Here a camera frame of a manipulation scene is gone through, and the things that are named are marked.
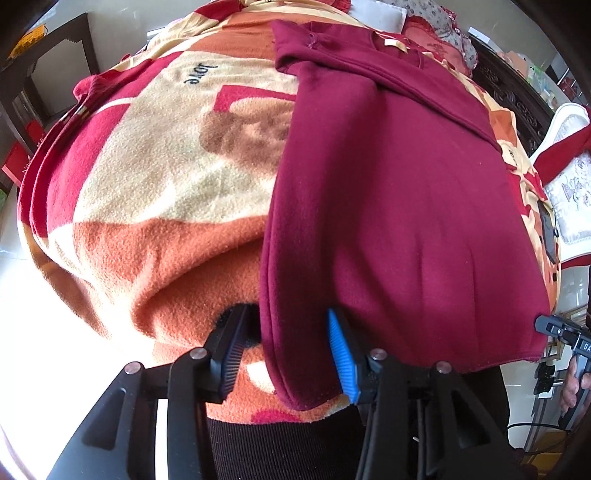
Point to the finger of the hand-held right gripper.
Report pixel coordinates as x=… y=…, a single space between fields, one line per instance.
x=554 y=328
x=545 y=378

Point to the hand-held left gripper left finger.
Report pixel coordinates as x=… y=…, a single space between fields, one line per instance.
x=228 y=365

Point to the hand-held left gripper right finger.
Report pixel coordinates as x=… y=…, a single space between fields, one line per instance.
x=344 y=364

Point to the maroon sweatshirt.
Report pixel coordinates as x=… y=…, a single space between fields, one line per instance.
x=392 y=207

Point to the person's right hand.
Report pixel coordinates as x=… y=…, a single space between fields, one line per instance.
x=575 y=387

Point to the black phone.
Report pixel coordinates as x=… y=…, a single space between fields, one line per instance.
x=548 y=235

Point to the embroidered white cushion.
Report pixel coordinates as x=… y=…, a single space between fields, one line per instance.
x=572 y=198

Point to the white armchair with red upholstery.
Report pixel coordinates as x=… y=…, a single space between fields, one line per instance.
x=561 y=138

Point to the printed fleece blanket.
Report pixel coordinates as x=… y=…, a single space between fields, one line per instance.
x=138 y=184

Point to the dark carved wooden headboard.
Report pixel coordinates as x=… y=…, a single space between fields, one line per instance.
x=508 y=97

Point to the red box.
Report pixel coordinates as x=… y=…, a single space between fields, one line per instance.
x=18 y=161

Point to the floral pillows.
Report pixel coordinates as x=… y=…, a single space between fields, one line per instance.
x=455 y=37

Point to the dark wooden cabinet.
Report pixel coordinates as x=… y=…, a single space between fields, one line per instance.
x=69 y=60

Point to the white pillow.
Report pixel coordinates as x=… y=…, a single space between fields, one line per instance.
x=378 y=11

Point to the yellow packet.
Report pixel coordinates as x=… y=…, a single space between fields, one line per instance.
x=28 y=40

